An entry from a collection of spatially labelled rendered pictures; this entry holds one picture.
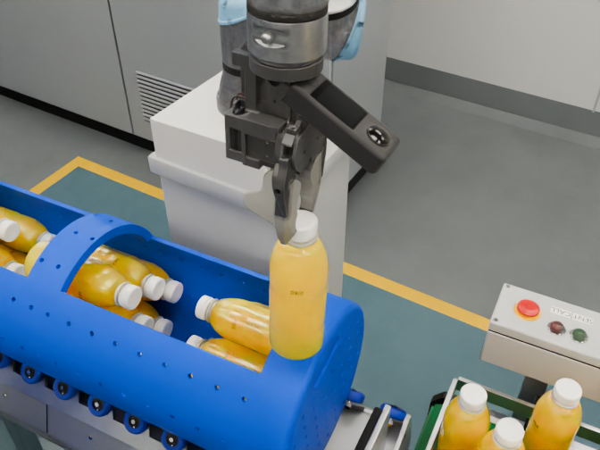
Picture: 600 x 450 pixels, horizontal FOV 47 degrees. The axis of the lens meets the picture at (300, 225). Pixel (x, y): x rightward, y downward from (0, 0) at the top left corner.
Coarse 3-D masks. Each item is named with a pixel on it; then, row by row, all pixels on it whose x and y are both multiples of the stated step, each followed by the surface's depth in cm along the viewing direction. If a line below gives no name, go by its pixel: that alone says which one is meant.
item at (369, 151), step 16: (304, 80) 65; (320, 80) 66; (288, 96) 64; (304, 96) 64; (320, 96) 64; (336, 96) 65; (304, 112) 65; (320, 112) 64; (336, 112) 64; (352, 112) 65; (368, 112) 66; (320, 128) 65; (336, 128) 64; (352, 128) 64; (368, 128) 65; (384, 128) 66; (336, 144) 65; (352, 144) 64; (368, 144) 64; (384, 144) 64; (368, 160) 64; (384, 160) 64
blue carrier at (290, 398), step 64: (0, 192) 135; (64, 256) 104; (192, 256) 118; (0, 320) 106; (64, 320) 101; (128, 320) 98; (192, 320) 125; (128, 384) 98; (192, 384) 94; (256, 384) 90; (320, 384) 94; (256, 448) 92; (320, 448) 106
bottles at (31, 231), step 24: (24, 216) 132; (0, 240) 132; (24, 240) 129; (48, 240) 129; (0, 264) 124; (168, 288) 120; (120, 312) 114; (144, 312) 121; (192, 336) 112; (240, 360) 106; (264, 360) 106
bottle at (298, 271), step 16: (320, 240) 78; (272, 256) 78; (288, 256) 76; (304, 256) 76; (320, 256) 77; (272, 272) 79; (288, 272) 77; (304, 272) 77; (320, 272) 78; (272, 288) 80; (288, 288) 78; (304, 288) 78; (320, 288) 79; (272, 304) 82; (288, 304) 80; (304, 304) 80; (320, 304) 81; (272, 320) 83; (288, 320) 81; (304, 320) 81; (320, 320) 83; (272, 336) 85; (288, 336) 83; (304, 336) 83; (320, 336) 85; (288, 352) 85; (304, 352) 85
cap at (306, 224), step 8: (304, 216) 77; (312, 216) 76; (296, 224) 75; (304, 224) 75; (312, 224) 75; (296, 232) 75; (304, 232) 75; (312, 232) 75; (296, 240) 76; (304, 240) 76
